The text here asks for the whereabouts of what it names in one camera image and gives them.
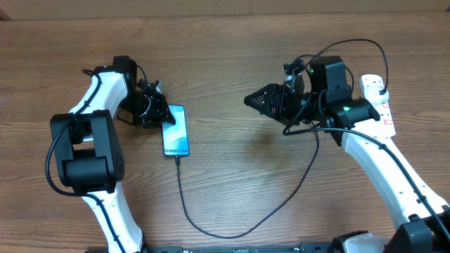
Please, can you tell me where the Samsung Galaxy smartphone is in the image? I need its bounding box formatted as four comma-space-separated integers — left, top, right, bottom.
162, 105, 190, 157

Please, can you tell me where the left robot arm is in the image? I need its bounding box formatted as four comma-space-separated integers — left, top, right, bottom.
45, 56, 176, 252

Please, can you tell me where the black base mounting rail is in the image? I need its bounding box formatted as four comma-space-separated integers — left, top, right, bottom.
141, 242, 347, 253

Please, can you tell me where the white power strip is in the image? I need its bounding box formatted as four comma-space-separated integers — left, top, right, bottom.
359, 74, 396, 137

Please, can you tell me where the black USB charging cable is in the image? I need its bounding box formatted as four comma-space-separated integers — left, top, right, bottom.
174, 38, 390, 240

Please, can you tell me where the white charger plug adapter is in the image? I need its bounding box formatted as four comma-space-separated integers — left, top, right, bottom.
361, 86, 390, 105

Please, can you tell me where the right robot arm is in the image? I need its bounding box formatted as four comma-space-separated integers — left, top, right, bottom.
244, 56, 449, 252

